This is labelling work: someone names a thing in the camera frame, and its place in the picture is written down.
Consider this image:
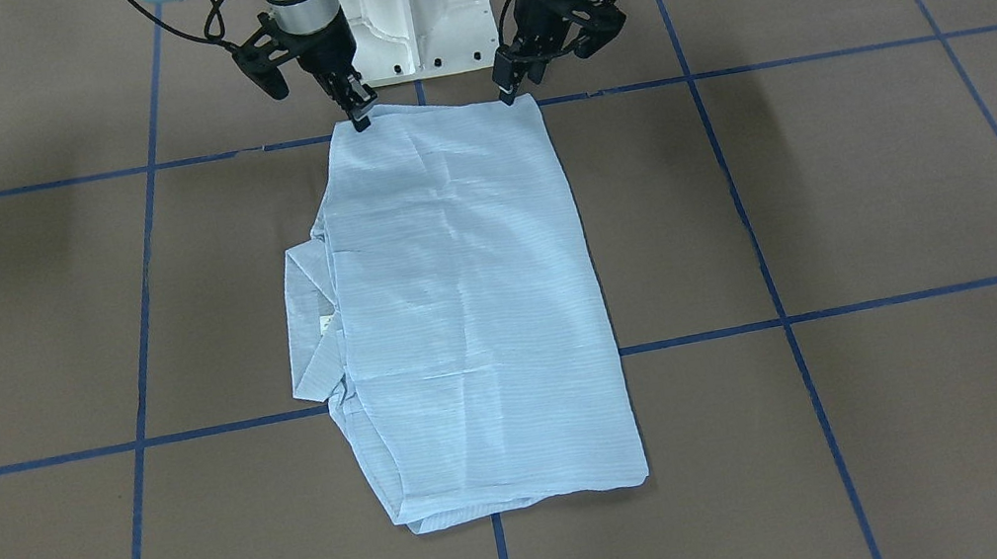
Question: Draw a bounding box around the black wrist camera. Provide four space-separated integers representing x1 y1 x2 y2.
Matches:
560 0 626 60
230 12 303 101

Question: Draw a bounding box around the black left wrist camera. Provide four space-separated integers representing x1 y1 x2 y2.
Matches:
560 0 626 60

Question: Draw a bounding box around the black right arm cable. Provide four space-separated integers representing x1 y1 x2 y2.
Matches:
115 0 242 64

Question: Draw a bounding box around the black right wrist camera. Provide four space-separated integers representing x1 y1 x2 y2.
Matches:
230 12 303 101

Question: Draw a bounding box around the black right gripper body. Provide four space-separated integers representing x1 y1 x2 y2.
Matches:
291 14 368 97

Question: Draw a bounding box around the light blue button shirt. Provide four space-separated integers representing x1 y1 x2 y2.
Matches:
284 96 650 534

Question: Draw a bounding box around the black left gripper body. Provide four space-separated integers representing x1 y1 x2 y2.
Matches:
501 0 575 76

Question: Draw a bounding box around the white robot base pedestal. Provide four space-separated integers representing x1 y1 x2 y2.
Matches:
339 0 498 88

